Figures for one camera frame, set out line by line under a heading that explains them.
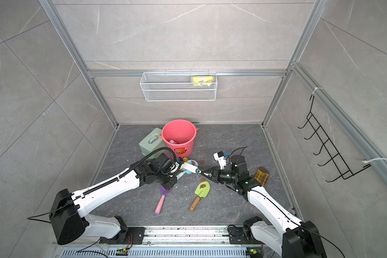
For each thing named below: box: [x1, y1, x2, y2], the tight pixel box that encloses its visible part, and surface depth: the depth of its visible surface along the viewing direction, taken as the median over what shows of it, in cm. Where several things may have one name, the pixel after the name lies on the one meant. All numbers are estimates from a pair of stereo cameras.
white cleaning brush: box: [180, 162, 202, 174], surface depth 81 cm
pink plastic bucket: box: [160, 119, 199, 159], surface depth 97 cm
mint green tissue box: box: [138, 127, 166, 157], surface depth 101 cm
